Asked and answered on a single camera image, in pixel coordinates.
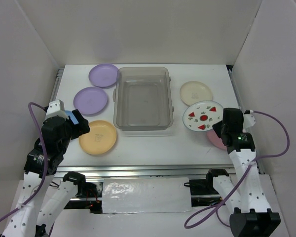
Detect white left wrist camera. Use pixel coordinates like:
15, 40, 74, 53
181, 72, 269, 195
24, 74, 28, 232
45, 99, 68, 119

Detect purple plate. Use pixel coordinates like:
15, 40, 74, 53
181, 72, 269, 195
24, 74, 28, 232
73, 87, 108, 115
88, 64, 118, 88

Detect purple plate far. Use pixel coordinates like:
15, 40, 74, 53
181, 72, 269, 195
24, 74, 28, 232
88, 64, 118, 88

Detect aluminium rail frame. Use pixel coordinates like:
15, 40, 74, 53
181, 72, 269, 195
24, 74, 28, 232
50, 64, 265, 210

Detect cream plastic plate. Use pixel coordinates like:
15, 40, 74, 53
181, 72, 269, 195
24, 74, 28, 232
180, 81, 213, 106

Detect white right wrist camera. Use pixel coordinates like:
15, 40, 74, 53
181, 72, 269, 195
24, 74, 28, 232
243, 110, 256, 129

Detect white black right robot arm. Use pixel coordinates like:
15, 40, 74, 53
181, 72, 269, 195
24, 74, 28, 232
205, 108, 281, 237

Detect yellow plastic plate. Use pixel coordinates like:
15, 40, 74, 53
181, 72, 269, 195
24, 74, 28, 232
79, 120, 117, 155

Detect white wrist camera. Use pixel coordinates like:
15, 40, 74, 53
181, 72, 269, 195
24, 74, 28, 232
45, 99, 68, 119
243, 110, 256, 129

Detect white watermelon pattern plate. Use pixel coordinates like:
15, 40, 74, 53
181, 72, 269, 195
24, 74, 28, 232
183, 101, 223, 132

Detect white glossy cover panel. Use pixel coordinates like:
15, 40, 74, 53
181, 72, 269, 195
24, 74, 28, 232
102, 177, 192, 214

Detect purple plate near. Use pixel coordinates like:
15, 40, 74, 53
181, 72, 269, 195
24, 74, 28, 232
73, 87, 108, 115

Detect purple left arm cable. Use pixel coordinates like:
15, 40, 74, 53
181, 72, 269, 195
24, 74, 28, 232
0, 102, 51, 230

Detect clear plastic bin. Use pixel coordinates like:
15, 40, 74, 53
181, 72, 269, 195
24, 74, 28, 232
113, 67, 173, 131

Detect pink plastic plate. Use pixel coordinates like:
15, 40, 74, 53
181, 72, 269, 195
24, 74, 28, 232
206, 130, 226, 151

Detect blue plastic plate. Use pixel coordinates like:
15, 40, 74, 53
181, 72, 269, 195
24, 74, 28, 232
65, 110, 78, 124

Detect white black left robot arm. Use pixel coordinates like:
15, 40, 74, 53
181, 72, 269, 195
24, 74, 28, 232
2, 110, 90, 237

